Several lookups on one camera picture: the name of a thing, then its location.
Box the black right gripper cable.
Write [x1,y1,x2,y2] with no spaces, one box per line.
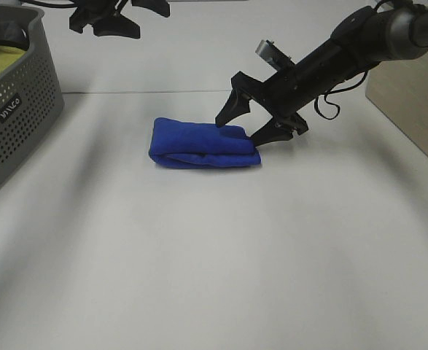
[314,61,378,121]

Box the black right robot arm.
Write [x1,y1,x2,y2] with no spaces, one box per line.
[215,1,428,146]

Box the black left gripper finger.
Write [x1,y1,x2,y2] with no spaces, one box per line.
[131,0,171,18]
[69,7,141,39]

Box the grey perforated laundry basket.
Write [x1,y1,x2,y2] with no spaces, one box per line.
[0,4,64,188]

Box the beige storage box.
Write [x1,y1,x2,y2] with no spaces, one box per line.
[365,53,428,157]

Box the blue microfiber towel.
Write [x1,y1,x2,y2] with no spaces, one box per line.
[149,117,261,169]

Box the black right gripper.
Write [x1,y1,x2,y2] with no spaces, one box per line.
[215,50,345,147]

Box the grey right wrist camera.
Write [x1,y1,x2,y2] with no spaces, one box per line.
[255,40,295,71]

